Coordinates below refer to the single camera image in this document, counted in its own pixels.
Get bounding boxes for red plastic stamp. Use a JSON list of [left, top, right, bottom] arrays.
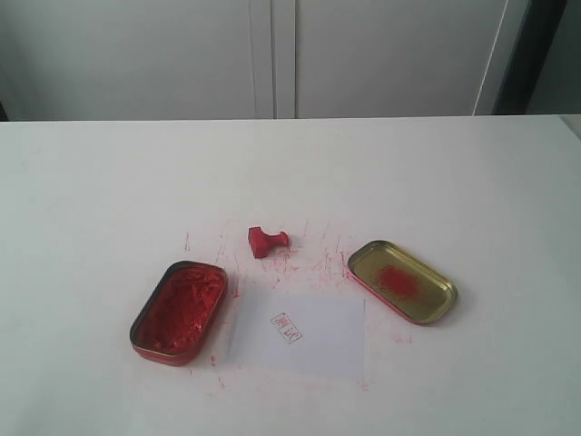
[[248, 226, 290, 259]]

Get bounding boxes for red ink pad tin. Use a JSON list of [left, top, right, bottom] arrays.
[[129, 261, 229, 367]]

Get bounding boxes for white paper sheet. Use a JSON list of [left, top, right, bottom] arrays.
[[227, 290, 365, 380]]

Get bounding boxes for gold tin lid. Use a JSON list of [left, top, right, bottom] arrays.
[[347, 240, 458, 325]]

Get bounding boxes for white cabinet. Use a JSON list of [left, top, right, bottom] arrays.
[[1, 1, 528, 121]]

